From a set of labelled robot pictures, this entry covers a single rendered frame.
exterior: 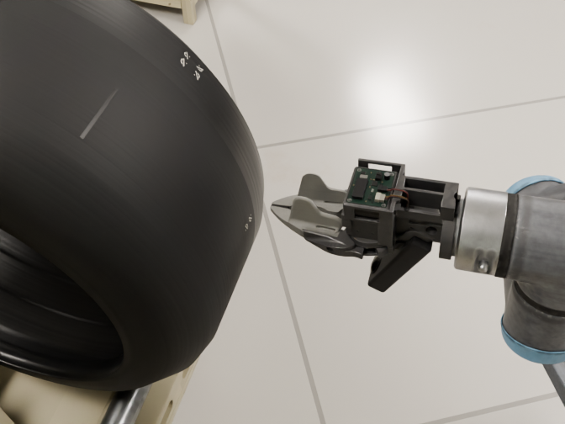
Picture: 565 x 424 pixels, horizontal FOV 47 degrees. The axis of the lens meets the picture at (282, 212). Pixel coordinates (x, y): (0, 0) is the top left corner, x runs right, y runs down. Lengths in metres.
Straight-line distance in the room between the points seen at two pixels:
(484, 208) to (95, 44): 0.42
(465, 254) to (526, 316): 0.12
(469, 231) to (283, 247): 1.61
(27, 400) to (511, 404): 1.39
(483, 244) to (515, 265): 0.04
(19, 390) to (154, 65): 0.68
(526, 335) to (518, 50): 2.51
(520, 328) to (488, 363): 1.34
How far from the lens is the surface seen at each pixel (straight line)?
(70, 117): 0.63
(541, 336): 0.78
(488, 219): 0.68
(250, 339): 2.07
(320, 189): 0.74
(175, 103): 0.69
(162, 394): 1.06
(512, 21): 3.39
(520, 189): 0.89
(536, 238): 0.68
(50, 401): 1.17
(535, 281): 0.71
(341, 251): 0.72
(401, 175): 0.70
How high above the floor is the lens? 1.83
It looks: 51 degrees down
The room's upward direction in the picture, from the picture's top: straight up
